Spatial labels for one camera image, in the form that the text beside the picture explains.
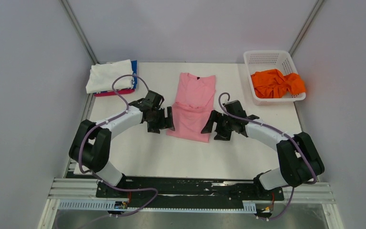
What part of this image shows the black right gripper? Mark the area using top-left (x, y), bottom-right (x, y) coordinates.
top-left (202, 110), bottom-right (235, 141)

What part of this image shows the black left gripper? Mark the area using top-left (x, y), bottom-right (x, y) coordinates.
top-left (147, 106), bottom-right (175, 134)

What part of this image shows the pink t-shirt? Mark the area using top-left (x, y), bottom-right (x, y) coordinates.
top-left (166, 73), bottom-right (216, 143)

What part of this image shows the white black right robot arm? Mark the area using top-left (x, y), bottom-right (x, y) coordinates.
top-left (201, 100), bottom-right (325, 199)

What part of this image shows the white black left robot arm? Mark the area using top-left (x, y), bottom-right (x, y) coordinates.
top-left (69, 90), bottom-right (175, 197)

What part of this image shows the magenta folded t-shirt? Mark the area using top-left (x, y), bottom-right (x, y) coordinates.
top-left (93, 88), bottom-right (136, 97)

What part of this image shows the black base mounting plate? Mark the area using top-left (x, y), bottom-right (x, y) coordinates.
top-left (66, 172), bottom-right (285, 210)

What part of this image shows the blue folded t-shirt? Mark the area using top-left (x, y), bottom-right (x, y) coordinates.
top-left (131, 60), bottom-right (138, 90)

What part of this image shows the orange t-shirt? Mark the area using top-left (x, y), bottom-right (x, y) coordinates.
top-left (251, 69), bottom-right (306, 99)

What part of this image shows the white folded t-shirt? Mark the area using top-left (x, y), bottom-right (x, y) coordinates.
top-left (85, 59), bottom-right (133, 94)

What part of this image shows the white slotted cable duct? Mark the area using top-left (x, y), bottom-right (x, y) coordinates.
top-left (57, 199), bottom-right (257, 214)

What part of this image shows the silver aluminium front rail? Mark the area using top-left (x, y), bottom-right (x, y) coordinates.
top-left (48, 178), bottom-right (336, 204)

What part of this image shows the silver aluminium frame post left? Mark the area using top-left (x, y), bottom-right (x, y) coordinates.
top-left (59, 0), bottom-right (99, 64)

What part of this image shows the silver aluminium frame post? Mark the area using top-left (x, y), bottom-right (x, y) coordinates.
top-left (59, 0), bottom-right (99, 64)
top-left (288, 0), bottom-right (326, 56)

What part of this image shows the silver aluminium frame post right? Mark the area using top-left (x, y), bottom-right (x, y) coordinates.
top-left (288, 0), bottom-right (326, 56)

